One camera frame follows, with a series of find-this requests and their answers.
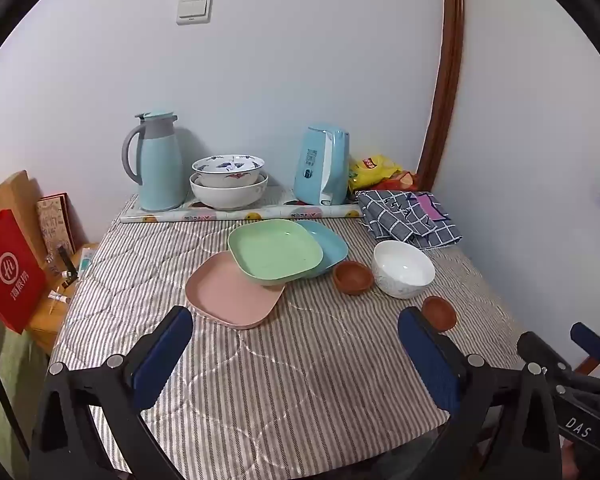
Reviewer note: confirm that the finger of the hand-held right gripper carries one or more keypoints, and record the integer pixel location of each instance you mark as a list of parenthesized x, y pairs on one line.
[(540, 347), (587, 337)]

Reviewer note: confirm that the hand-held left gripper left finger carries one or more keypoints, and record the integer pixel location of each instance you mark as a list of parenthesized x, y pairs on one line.
[(162, 355)]

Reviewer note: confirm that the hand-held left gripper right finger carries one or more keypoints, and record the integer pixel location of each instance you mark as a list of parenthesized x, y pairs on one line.
[(430, 360)]

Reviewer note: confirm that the small brown bowl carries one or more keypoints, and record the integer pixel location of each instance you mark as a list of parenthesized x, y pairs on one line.
[(352, 277), (440, 312)]

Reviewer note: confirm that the pink plate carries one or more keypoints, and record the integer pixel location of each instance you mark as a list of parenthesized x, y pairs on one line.
[(230, 295)]

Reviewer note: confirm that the green plate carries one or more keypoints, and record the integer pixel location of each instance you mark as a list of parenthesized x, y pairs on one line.
[(275, 252)]

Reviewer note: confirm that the blue plate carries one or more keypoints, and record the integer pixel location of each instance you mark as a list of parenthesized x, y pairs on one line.
[(330, 245)]

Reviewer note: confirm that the small white tube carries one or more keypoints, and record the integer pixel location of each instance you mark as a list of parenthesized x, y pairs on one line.
[(59, 298)]

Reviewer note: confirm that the small white teal box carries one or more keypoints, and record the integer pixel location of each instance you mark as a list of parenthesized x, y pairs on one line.
[(85, 262)]

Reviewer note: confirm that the wooden side table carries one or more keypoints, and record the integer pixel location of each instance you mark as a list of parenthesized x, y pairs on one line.
[(45, 317)]

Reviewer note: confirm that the striped quilted table cloth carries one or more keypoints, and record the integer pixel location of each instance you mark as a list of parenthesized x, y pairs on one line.
[(305, 360)]

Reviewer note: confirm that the small black gadget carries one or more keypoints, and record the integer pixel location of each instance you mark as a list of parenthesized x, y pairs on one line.
[(67, 272)]

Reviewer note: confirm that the grey checked cloth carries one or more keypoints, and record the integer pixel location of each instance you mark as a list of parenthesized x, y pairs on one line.
[(395, 220)]

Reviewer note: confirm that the fruit printed board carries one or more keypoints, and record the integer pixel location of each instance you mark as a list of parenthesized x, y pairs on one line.
[(205, 216)]

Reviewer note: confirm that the green cloth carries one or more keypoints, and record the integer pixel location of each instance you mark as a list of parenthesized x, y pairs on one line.
[(10, 370)]

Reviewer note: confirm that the thin black pole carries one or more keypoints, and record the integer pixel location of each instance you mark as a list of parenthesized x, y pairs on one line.
[(2, 390)]

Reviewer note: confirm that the red patterned box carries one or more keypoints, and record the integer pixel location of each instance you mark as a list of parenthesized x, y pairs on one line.
[(55, 225)]

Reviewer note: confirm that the red paper bag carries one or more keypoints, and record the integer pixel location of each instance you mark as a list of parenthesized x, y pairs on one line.
[(10, 280)]

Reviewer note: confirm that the large white ceramic bowl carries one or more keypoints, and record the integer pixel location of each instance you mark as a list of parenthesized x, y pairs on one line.
[(227, 197)]

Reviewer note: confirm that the red chip bag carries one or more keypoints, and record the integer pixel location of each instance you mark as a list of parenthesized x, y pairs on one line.
[(405, 181)]

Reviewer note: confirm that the light blue thermos jug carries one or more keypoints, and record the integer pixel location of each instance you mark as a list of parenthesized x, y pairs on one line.
[(160, 170)]

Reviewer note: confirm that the blue floral patterned bowl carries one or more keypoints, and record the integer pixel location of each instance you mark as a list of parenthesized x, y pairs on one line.
[(230, 177)]

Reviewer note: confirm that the yellow chip bag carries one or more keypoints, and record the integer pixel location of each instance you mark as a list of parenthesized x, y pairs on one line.
[(372, 170)]

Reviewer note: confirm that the cardboard boxes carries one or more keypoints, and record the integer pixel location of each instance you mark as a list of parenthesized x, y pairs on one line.
[(17, 195)]

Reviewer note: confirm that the light blue electric kettle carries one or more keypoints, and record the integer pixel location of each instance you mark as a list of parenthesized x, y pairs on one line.
[(320, 170)]

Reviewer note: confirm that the brown wooden door frame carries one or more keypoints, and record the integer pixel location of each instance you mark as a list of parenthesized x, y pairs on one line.
[(450, 60)]

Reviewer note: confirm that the white light switch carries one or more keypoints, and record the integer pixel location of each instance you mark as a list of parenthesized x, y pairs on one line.
[(194, 10)]

